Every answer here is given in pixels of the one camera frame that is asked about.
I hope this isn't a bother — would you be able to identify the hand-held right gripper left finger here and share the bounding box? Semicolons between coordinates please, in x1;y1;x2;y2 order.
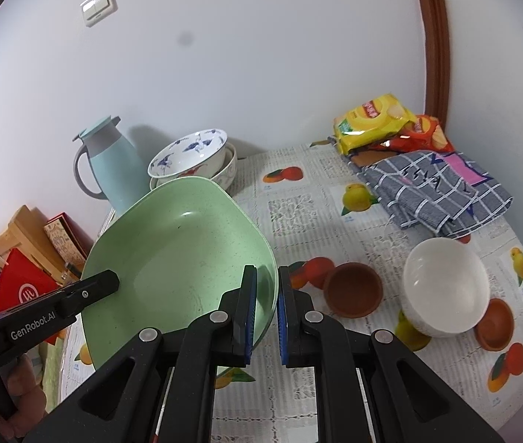
24;265;259;443

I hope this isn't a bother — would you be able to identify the brown wooden door frame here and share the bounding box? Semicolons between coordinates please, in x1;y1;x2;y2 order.
411;0;451;141

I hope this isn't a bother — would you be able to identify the yellow snack packet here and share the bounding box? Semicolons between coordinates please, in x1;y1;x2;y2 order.
333;93;415;156

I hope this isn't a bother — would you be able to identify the fruit print tablecloth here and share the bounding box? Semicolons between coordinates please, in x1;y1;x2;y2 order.
59;141;523;443

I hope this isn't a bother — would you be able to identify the small brown clay bowl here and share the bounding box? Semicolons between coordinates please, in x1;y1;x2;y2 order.
323;262;383;318
475;298;516;351

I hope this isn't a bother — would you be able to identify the patterned cardboard box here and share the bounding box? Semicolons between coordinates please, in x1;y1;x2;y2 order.
43;212;96;273

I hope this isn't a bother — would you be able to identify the grey checked cloth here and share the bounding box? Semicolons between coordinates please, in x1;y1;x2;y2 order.
342;150;514;240

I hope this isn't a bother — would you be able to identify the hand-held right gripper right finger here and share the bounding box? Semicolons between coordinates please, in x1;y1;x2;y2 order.
276;265;504;443

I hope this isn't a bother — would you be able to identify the large white floral bowl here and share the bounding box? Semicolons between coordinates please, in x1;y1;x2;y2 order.
149;143;238;192

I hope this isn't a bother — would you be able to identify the blue patterned white bowl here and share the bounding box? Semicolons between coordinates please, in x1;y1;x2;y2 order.
148;128;228;180

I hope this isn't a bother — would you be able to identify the red bag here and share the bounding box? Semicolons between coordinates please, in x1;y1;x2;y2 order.
0;248;66;344

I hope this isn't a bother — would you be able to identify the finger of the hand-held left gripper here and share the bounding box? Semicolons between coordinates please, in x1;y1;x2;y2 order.
56;270;120;317

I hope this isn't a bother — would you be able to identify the plain white bowl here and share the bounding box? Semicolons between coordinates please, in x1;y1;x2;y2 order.
402;238;490;337

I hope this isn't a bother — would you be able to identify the person's left hand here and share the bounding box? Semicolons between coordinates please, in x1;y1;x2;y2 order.
1;353;45;441

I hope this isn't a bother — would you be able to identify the white light switch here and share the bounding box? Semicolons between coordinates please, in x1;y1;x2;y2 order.
80;0;118;27

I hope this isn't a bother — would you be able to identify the light blue thermos jug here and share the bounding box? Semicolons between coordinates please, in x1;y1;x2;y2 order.
73;117;152;215

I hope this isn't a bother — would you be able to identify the orange snack packet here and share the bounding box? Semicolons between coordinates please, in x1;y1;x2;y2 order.
372;114;455;154

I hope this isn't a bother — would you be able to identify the green plate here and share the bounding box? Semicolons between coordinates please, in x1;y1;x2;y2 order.
79;176;280;371

